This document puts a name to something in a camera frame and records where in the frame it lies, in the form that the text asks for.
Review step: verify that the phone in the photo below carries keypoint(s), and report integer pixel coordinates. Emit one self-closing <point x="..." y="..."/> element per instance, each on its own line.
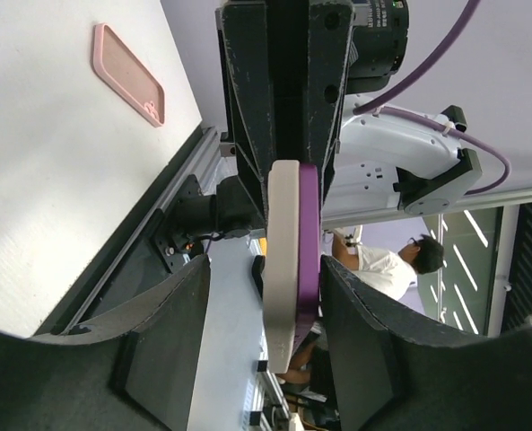
<point x="280" y="276"/>

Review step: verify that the person in white shirt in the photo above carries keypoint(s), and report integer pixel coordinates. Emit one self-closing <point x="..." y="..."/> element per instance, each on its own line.
<point x="388" y="272"/>

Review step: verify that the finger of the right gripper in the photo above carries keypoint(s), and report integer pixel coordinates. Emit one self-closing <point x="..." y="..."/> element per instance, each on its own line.
<point x="244" y="33"/>
<point x="328" y="36"/>

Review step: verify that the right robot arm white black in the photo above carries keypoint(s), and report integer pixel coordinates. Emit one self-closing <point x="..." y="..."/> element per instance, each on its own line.
<point x="298" y="78"/>

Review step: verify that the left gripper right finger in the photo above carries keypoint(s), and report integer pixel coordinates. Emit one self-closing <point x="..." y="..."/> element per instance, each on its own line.
<point x="395" y="369"/>

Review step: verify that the pink phone case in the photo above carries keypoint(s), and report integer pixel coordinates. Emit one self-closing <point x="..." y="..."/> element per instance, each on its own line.
<point x="123" y="72"/>

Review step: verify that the purple smartphone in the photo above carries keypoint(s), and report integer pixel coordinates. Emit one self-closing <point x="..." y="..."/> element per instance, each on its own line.
<point x="309" y="254"/>

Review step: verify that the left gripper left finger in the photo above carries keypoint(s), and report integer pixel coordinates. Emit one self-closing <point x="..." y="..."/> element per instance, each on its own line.
<point x="131" y="368"/>

